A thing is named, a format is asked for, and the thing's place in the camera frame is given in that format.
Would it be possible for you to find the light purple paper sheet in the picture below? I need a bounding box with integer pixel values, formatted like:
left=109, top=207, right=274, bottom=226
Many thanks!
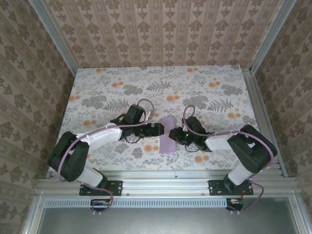
left=158, top=117, right=177, bottom=155

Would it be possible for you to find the grey sheet metal panel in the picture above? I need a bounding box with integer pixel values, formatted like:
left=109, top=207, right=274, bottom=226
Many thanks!
left=36, top=206, right=303, bottom=234

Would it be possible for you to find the floral patterned table cover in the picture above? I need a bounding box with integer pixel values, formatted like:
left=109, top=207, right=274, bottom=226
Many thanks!
left=49, top=65, right=272, bottom=173

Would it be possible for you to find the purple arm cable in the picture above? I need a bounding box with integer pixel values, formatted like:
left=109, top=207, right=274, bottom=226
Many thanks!
left=182, top=104, right=276, bottom=215
left=58, top=98, right=156, bottom=215

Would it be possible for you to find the long aluminium frame beam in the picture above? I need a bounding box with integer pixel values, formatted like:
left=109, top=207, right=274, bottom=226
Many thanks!
left=36, top=170, right=301, bottom=197

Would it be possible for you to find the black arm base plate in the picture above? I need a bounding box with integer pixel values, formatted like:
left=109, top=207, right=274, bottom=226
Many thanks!
left=79, top=179, right=123, bottom=196
left=209, top=179, right=254, bottom=196

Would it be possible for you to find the grey slotted cable duct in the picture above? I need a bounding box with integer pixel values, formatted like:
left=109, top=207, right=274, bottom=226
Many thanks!
left=45, top=197, right=229, bottom=208

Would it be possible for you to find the aluminium side rail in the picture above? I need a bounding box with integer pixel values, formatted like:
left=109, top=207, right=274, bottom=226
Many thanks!
left=241, top=68, right=289, bottom=178

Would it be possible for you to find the aluminium frame post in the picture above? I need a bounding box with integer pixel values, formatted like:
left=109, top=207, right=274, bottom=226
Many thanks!
left=28, top=0, right=79, bottom=77
left=249, top=0, right=298, bottom=75

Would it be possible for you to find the aluminium lower frame bar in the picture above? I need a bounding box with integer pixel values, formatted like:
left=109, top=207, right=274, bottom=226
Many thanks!
left=21, top=194, right=47, bottom=234
left=287, top=195, right=309, bottom=234

